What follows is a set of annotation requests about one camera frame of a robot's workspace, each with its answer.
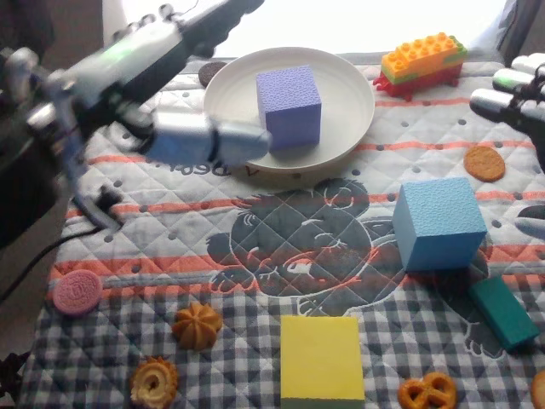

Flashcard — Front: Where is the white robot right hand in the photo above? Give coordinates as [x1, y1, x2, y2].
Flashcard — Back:
[470, 54, 545, 239]

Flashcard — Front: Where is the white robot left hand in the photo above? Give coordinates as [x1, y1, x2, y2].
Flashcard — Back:
[50, 0, 273, 167]

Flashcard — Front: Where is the blue foam cube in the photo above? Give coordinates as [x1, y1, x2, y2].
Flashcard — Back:
[392, 177, 489, 274]

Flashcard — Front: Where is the purple foam cube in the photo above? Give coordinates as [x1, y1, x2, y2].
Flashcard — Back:
[255, 65, 322, 152]

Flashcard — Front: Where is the white round plate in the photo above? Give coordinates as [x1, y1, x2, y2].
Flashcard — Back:
[203, 46, 376, 174]

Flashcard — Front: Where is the yellow foam block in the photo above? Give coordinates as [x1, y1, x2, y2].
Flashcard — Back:
[280, 315, 366, 409]

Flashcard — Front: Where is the round flat brown biscuit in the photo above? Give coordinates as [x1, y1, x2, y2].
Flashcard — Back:
[463, 145, 508, 184]

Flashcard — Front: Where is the chocolate sandwich cookie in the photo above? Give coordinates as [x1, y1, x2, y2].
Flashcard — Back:
[198, 61, 229, 89]

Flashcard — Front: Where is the orange green red brick toy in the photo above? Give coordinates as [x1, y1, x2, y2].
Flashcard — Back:
[373, 32, 469, 102]

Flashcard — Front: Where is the teal rectangular block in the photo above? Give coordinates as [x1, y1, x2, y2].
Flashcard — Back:
[468, 275, 541, 351]

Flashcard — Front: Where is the pink sandwich cookie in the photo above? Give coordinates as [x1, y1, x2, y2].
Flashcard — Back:
[52, 268, 104, 318]

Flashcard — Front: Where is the grey quilt with bear print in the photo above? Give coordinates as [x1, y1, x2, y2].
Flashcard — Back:
[19, 51, 545, 409]

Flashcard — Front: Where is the orange swirl cookie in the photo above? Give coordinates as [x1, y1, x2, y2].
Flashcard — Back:
[171, 301, 225, 352]

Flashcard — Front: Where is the pale edge cookie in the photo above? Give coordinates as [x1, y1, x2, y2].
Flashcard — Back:
[531, 369, 545, 409]

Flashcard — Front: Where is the pretzel shaped cookie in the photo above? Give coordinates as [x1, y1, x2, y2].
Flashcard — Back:
[397, 371, 458, 409]

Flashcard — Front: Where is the black cable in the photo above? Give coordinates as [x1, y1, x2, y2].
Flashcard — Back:
[0, 224, 104, 302]

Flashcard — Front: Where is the round ring butter cookie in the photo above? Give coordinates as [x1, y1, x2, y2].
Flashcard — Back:
[129, 356, 181, 409]

